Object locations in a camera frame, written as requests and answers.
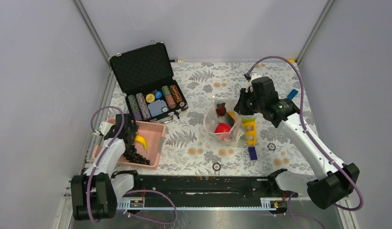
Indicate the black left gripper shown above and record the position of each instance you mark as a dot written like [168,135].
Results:
[133,129]

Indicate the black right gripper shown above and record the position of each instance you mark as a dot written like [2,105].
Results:
[240,107]

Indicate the yellow toy banana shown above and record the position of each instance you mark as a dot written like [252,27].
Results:
[142,141]

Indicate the black toy grapes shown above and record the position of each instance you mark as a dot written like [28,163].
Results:
[132,156]

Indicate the orange toy fruit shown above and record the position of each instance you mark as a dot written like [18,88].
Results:
[232,114]

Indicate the grey toy fish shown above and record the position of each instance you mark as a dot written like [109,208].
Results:
[226,118]

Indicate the dark red toy fig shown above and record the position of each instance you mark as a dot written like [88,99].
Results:
[221,110]

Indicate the clear zip top bag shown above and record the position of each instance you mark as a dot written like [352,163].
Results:
[211,122]

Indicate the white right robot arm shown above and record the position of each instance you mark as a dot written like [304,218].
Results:
[333,179]

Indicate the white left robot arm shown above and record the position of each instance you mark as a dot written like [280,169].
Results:
[95,193]

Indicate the yellow triangle toy block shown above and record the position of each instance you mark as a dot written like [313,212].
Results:
[250,128]

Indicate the blue toy brick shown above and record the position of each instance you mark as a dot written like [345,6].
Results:
[292,94]

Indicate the black poker chip case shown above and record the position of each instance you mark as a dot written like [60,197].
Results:
[146,78]

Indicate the purple toy brick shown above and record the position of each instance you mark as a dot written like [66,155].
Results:
[252,153]

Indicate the brown poker chip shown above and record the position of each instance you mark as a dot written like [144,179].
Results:
[216,167]

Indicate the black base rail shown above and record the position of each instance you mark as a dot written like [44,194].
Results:
[158,192]

